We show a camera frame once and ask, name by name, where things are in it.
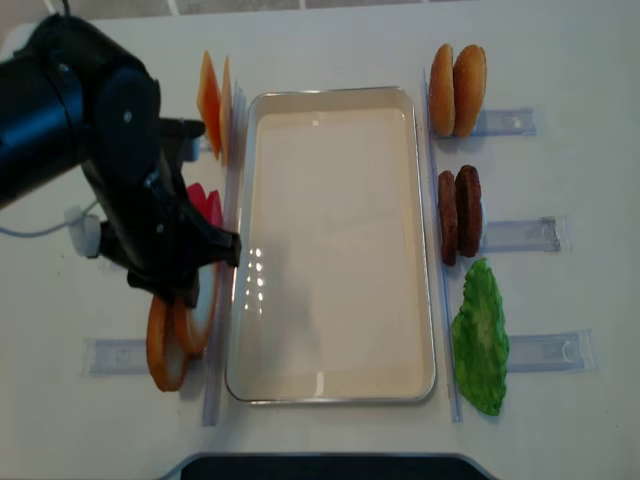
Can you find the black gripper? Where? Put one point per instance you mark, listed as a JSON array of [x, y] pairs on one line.
[[152, 229]]

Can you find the sliced bread piece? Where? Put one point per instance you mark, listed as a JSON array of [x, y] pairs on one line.
[[193, 325], [167, 360]]

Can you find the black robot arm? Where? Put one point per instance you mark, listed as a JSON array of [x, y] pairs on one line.
[[73, 97]]

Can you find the red tomato slice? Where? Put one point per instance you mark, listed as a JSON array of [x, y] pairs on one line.
[[198, 198], [213, 209]]

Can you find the pale yellow cheese slice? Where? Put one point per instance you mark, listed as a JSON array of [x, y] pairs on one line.
[[225, 113]]

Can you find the orange cheese slice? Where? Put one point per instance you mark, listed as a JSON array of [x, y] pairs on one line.
[[209, 102]]

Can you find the dark brown meat patty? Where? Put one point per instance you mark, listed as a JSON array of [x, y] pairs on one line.
[[469, 210]]

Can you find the green lettuce leaf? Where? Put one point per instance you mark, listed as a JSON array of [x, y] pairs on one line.
[[480, 341]]

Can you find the white paper tray liner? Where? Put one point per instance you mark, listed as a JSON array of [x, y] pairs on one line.
[[335, 250]]

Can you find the white rectangular metal tray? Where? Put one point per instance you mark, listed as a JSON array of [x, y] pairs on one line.
[[330, 240]]

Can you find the left clear acrylic rack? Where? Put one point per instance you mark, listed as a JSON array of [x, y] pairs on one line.
[[127, 357]]

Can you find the clear acrylic rack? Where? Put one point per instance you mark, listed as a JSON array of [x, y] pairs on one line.
[[127, 357], [568, 351]]

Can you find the sesame bun top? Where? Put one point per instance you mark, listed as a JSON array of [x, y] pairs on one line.
[[441, 92]]

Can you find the plain golden bun half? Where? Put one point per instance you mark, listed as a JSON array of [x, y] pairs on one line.
[[469, 80]]

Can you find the right clear acrylic rack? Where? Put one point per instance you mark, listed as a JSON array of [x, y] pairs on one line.
[[568, 351]]

